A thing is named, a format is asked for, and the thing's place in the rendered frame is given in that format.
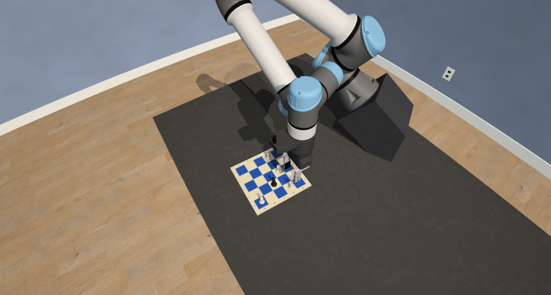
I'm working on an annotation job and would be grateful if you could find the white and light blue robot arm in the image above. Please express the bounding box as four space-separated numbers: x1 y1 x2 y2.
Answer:
215 0 386 130

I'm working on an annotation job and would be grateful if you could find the blue and cream chessboard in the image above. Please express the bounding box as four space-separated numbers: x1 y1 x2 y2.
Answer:
230 148 311 216

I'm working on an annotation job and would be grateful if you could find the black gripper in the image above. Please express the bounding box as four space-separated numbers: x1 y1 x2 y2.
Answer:
269 122 317 183

